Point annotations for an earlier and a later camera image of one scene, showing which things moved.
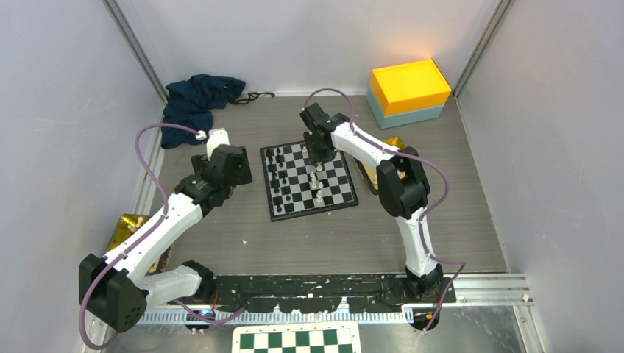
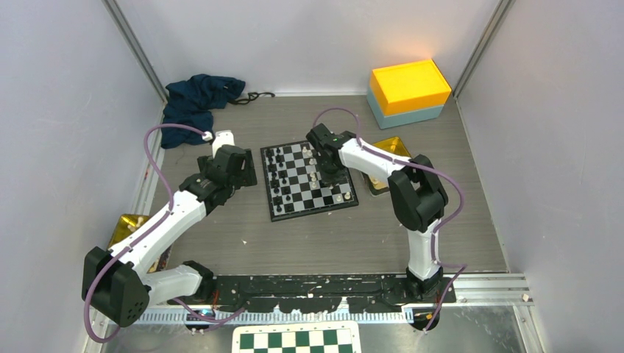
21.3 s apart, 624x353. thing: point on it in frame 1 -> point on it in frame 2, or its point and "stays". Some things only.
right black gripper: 316,157 -> 334,179
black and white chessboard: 296,185 stays
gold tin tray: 395,143 stays
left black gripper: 243,175 stays
